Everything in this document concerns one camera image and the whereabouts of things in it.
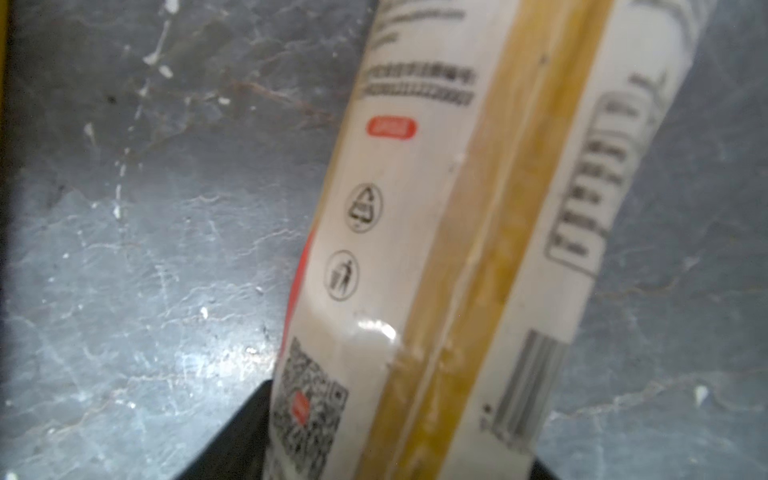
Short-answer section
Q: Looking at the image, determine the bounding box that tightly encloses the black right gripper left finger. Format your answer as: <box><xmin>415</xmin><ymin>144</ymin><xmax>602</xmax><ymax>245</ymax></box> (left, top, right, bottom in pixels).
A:
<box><xmin>176</xmin><ymin>380</ymin><xmax>273</xmax><ymax>480</ymax></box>

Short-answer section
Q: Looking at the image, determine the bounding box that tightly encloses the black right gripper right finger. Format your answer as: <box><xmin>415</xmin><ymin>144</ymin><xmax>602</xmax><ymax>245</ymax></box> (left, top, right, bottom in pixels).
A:
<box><xmin>529</xmin><ymin>458</ymin><xmax>559</xmax><ymax>480</ymax></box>

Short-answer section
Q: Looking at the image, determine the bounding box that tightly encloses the red white-label spaghetti bag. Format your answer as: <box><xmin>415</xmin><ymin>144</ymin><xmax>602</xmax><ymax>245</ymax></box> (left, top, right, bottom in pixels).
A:
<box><xmin>263</xmin><ymin>1</ymin><xmax>715</xmax><ymax>479</ymax></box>

